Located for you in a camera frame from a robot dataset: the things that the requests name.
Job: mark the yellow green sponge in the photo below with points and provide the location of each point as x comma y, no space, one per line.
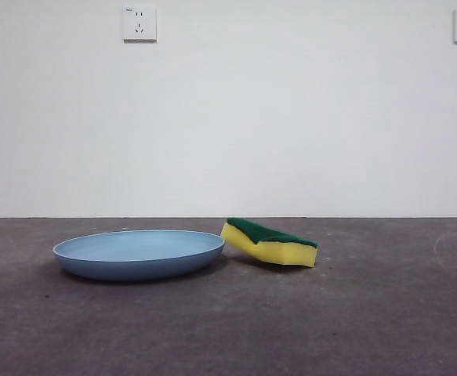
275,252

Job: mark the light blue round plate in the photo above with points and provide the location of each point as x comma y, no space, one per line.
134,266

